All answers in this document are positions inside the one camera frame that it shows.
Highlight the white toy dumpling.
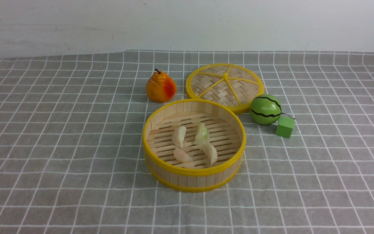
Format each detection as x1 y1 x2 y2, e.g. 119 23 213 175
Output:
172 126 186 148

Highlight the pink toy dumpling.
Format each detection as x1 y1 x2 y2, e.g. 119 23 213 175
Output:
173 148 193 163

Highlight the grey checkered tablecloth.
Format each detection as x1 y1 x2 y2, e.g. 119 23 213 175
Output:
0 50 374 234

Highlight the cream toy dumpling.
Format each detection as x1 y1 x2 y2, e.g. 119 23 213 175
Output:
202 143 218 166

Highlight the green wooden cube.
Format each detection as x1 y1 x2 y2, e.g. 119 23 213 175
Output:
275 116 295 139

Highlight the orange toy pear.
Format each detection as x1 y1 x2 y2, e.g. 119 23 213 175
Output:
146 69 177 103

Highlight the woven bamboo steamer lid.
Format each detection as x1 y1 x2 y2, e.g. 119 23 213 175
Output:
186 63 265 114

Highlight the yellow rimmed bamboo steamer tray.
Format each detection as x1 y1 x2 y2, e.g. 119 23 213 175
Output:
142 99 246 192

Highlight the green toy watermelon ball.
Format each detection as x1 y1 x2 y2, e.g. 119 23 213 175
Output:
249 94 282 125

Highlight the green toy dumpling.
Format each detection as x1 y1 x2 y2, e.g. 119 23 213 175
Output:
194 123 210 147

